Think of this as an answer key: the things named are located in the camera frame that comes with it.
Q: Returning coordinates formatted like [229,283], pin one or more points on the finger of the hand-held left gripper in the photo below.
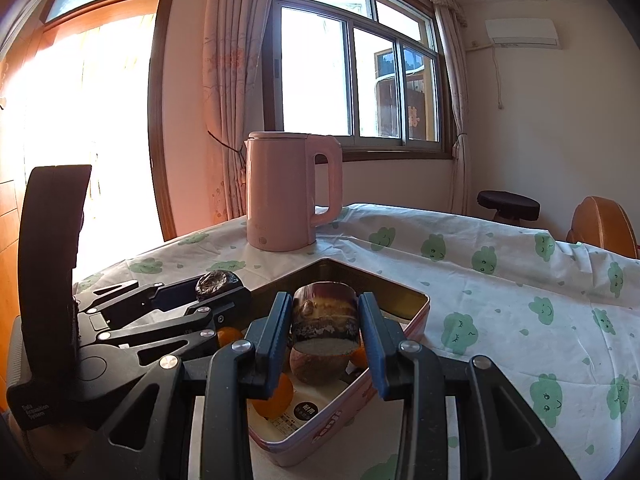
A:
[170,294]
[225,305]

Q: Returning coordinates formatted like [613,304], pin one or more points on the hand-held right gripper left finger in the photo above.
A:
[277,350]

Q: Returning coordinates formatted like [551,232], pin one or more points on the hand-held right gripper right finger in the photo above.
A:
[374,360]

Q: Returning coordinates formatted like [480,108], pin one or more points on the orange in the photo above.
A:
[231,336]
[360,357]
[275,402]

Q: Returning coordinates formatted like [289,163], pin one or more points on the dark chocolate pastry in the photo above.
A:
[215,284]

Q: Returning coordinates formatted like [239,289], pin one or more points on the brown round fruit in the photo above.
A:
[320,367]

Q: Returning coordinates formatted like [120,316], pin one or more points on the dark round cake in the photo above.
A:
[325,317]

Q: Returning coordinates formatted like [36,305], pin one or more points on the pink metal tin box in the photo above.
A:
[320,440]

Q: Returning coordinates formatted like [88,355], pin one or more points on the printed paper leaflet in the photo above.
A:
[300,417]

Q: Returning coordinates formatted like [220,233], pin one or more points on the pink electric kettle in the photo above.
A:
[280,200]

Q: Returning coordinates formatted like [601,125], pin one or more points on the white green-patterned tablecloth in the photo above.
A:
[500,300]

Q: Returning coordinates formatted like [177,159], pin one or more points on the dark round stool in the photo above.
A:
[507,204]

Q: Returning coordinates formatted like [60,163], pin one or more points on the pink floral curtain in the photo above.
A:
[230,85]

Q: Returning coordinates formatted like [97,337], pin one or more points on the sliding glass window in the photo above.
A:
[315,75]

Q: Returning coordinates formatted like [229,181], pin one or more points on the beige tied curtain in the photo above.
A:
[457,110]

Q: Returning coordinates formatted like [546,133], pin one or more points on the brown leather armchair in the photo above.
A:
[602,225]

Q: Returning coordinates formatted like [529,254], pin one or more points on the white air conditioner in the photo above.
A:
[521,32]

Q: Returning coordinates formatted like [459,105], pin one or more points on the wooden door frame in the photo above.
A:
[160,160]

